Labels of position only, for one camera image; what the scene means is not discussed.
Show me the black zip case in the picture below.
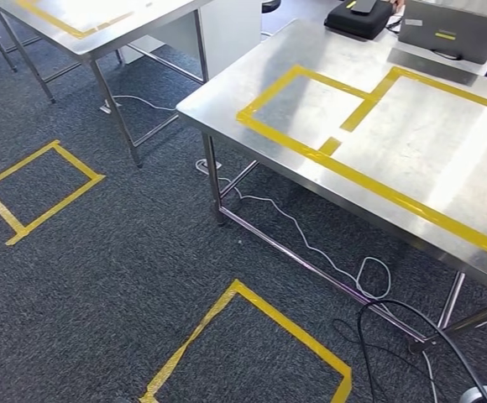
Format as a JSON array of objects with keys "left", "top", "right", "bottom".
[{"left": 324, "top": 0, "right": 394, "bottom": 41}]

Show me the steel side table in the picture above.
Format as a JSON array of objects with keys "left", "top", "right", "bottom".
[{"left": 0, "top": 0, "right": 216, "bottom": 169}]

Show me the thin black floor cable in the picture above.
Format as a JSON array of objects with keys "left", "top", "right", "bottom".
[{"left": 331, "top": 317, "right": 442, "bottom": 403}]

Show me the grey laptop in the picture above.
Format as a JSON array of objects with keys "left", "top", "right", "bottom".
[{"left": 398, "top": 0, "right": 487, "bottom": 65}]

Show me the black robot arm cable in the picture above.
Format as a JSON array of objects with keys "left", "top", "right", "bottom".
[{"left": 356, "top": 299, "right": 487, "bottom": 403}]

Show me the dark phone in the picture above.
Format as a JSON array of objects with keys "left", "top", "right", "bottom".
[{"left": 350, "top": 0, "right": 378, "bottom": 16}]

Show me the steel workbench table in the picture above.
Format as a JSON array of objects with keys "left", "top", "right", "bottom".
[{"left": 176, "top": 16, "right": 487, "bottom": 343}]

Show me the white power strip cable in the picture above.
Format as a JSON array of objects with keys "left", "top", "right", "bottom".
[{"left": 195, "top": 158, "right": 437, "bottom": 403}]

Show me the white adapter with cable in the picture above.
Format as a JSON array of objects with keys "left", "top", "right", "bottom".
[{"left": 100, "top": 94, "right": 177, "bottom": 115}]

